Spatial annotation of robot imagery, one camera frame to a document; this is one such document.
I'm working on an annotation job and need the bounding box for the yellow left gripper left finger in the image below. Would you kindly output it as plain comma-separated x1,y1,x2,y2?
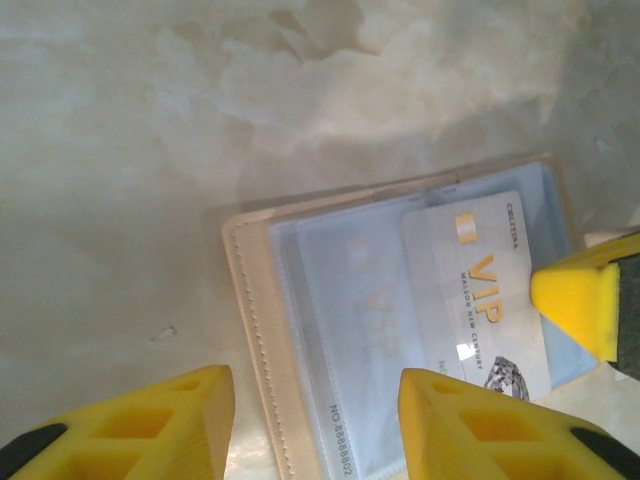
0,364,236,480

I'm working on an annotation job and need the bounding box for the silver VIP card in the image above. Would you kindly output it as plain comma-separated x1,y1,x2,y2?
401,189,554,404

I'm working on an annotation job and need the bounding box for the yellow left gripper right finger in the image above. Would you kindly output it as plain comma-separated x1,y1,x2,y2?
399,368,640,480

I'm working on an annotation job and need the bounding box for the beige card holder wallet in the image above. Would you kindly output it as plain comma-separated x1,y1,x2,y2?
221,152,601,480

